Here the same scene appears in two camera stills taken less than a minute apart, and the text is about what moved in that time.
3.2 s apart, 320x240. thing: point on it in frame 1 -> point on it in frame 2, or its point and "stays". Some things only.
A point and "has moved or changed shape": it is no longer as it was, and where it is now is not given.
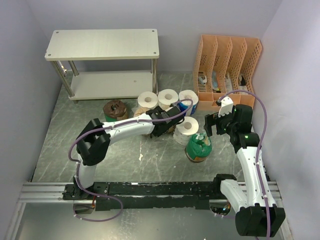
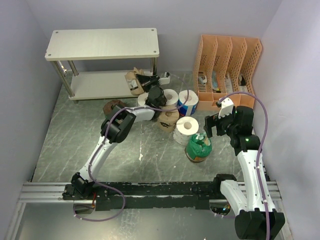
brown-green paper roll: (115, 110) stays
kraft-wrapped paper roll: (139, 111) has moved or changed shape
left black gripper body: (161, 111) -> (153, 82)
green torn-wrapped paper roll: (198, 147) stays
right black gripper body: (225, 124) stays
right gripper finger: (208, 128) stays
